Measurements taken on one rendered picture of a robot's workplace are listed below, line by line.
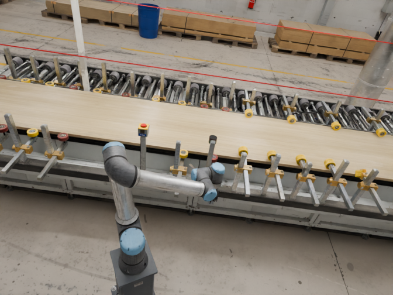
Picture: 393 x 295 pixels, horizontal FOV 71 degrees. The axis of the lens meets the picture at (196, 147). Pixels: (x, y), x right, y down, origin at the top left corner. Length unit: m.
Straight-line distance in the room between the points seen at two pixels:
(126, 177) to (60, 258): 1.59
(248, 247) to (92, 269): 1.44
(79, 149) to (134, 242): 1.15
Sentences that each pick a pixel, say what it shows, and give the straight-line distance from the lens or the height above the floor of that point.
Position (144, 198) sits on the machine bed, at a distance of 2.89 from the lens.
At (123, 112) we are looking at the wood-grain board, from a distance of 2.74.
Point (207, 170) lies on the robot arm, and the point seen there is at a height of 1.19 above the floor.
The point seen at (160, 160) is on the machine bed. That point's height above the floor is 0.73.
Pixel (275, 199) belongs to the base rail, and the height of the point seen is 0.70.
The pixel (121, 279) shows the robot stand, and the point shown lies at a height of 0.60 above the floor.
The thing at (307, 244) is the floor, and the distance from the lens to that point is 3.18.
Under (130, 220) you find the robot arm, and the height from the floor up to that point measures 0.89.
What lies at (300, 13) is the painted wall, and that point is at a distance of 9.23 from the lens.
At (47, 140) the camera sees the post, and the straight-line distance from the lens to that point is 2.38.
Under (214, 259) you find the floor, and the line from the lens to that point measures 2.76.
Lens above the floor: 2.38
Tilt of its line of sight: 39 degrees down
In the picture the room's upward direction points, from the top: 9 degrees clockwise
